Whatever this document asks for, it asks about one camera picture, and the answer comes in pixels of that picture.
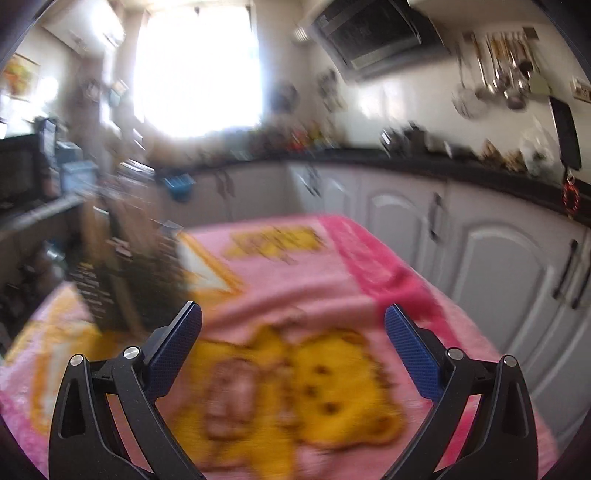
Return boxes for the group of condiment bottles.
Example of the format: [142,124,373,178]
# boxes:
[288,122,338,151]

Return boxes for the black plastic utensil basket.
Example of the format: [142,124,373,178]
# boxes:
[69,217,195,333]

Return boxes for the black countertop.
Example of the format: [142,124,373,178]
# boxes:
[152,145,591,213]

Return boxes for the clear plastic bag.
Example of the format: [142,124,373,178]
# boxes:
[519,124,557,176]

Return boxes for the blue-grey plastic box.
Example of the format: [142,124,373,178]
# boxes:
[60,161,100,195]

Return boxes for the ginger roots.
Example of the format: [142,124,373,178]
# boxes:
[480,141,525,169]

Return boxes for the black phone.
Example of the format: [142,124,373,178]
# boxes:
[549,95,583,169]

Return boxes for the small hanging tools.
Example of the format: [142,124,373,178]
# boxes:
[318,69,347,112]

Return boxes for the white base cabinets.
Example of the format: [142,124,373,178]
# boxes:
[152,161,591,444]

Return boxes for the fruit wall poster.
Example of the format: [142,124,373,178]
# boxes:
[2,53,41,100]

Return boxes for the row of hanging kitchen utensils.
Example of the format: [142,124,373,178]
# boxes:
[452,28,552,118]

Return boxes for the blue hanging bin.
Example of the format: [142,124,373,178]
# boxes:
[161,171,195,204]

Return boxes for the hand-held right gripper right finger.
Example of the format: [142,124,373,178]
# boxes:
[385,303,541,480]

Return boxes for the small wall fan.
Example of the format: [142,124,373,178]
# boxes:
[272,82,301,114]

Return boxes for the kitchen window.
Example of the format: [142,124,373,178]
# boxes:
[131,0,264,139]

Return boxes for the steel shelf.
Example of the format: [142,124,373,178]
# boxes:
[0,194,88,241]

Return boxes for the black range hood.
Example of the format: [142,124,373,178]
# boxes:
[309,0,451,83]

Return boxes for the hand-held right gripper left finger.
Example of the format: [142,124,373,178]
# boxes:
[48,301,204,480]

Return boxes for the black microwave oven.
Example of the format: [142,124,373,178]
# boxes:
[0,134,44,210]

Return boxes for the grey metal kettle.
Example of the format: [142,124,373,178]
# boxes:
[406,124,430,153]

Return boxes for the pink printed blanket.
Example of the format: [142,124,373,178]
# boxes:
[0,213,559,480]

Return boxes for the white water heater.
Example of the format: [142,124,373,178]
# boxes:
[65,0,127,49]

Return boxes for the red beaded charm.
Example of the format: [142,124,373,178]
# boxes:
[562,173,581,214]

